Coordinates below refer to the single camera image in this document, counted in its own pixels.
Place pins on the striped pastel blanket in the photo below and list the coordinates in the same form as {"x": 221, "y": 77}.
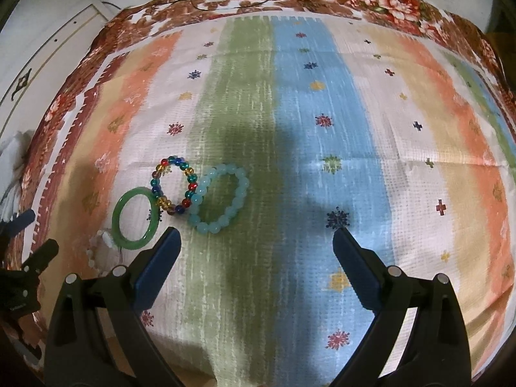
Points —
{"x": 282, "y": 109}

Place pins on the green jade bangle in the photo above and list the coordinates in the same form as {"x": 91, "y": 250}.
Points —
{"x": 120, "y": 207}

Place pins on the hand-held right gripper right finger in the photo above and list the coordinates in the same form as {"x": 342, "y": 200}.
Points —
{"x": 358, "y": 270}

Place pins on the white cloth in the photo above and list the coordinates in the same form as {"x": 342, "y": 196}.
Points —
{"x": 12, "y": 161}

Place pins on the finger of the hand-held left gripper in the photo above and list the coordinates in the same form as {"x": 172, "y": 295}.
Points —
{"x": 25, "y": 218}
{"x": 42, "y": 254}

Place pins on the white panelled door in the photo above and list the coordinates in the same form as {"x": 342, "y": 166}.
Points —
{"x": 48, "y": 56}

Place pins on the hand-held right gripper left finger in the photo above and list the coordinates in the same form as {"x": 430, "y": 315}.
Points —
{"x": 159, "y": 266}

